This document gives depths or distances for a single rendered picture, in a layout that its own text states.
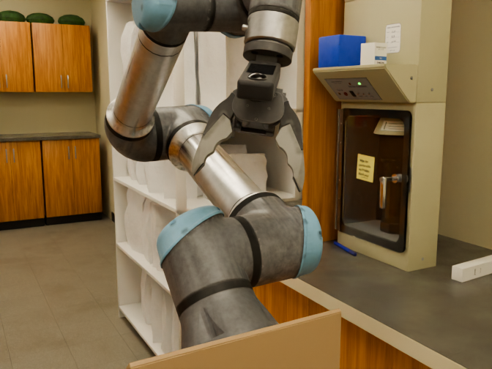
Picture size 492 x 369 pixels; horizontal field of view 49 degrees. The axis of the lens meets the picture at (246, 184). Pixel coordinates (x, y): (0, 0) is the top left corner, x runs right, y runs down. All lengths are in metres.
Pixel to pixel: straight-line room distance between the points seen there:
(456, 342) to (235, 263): 0.58
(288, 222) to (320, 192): 0.97
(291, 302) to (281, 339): 0.93
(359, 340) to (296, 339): 0.70
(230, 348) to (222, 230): 0.22
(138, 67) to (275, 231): 0.36
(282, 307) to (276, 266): 0.83
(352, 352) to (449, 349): 0.32
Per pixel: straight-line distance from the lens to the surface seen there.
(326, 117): 1.81
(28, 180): 6.19
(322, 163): 1.81
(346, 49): 1.64
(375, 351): 1.36
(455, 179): 2.03
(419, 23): 1.55
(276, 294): 1.69
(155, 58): 0.91
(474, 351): 1.20
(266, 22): 0.79
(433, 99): 1.58
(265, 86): 0.68
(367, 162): 1.67
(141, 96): 0.99
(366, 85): 1.57
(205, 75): 2.61
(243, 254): 0.81
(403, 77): 1.50
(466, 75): 2.00
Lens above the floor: 1.44
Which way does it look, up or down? 10 degrees down
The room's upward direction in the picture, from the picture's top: straight up
